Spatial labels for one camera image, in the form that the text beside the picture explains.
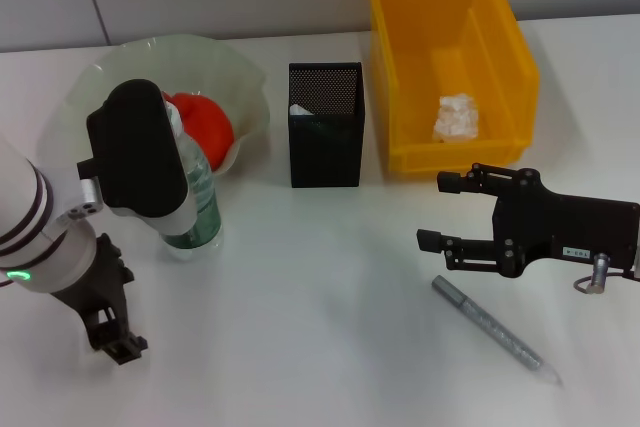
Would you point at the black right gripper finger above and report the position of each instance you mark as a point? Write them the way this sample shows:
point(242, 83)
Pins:
point(429, 240)
point(450, 182)

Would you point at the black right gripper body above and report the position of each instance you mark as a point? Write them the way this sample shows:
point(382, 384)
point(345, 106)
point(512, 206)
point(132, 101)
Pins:
point(565, 227)

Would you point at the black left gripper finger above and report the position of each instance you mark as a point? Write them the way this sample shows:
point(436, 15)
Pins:
point(127, 349)
point(105, 342)

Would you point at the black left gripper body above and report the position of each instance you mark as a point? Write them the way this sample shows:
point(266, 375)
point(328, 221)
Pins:
point(95, 287)

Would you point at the white paper ball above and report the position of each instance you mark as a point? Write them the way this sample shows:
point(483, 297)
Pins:
point(456, 119)

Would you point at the clear green-label water bottle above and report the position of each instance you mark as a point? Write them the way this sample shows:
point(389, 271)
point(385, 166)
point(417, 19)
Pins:
point(205, 207)

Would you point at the mint green utility knife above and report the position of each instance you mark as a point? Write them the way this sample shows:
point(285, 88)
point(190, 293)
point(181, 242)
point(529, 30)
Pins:
point(298, 110)

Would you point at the red-orange toy orange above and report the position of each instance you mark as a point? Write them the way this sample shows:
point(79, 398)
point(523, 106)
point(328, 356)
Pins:
point(210, 127)

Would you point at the silver grey pen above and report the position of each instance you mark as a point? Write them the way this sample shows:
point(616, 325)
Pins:
point(490, 327)

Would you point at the black mesh pen holder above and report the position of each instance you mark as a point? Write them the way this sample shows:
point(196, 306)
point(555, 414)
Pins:
point(325, 157)

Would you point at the green wavy glass fruit plate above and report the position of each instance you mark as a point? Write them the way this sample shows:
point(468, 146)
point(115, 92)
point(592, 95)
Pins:
point(200, 62)

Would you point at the yellow plastic bin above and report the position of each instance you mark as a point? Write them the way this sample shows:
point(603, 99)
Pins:
point(450, 37)

